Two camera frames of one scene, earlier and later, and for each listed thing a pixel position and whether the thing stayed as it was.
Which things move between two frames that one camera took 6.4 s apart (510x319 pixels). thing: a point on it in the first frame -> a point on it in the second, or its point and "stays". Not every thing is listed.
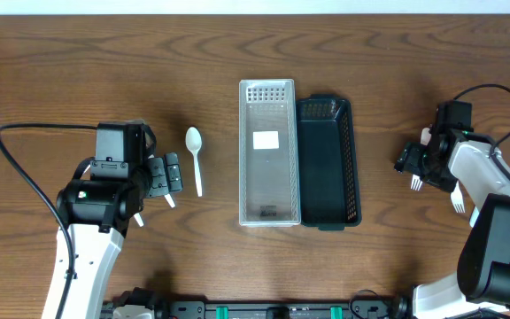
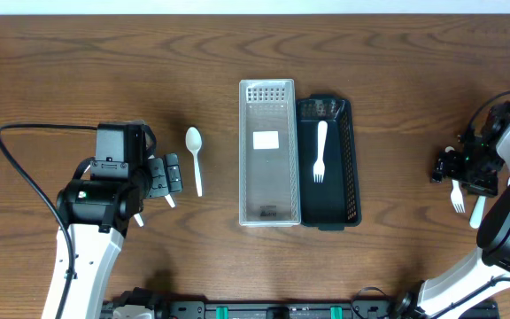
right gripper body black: x=419 y=161 -> x=477 y=173
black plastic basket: x=328 y=179 stays
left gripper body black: x=164 y=175 stays
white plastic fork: x=415 y=182 -> x=319 y=168
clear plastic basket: x=268 y=153 stays
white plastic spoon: x=194 y=141 stays
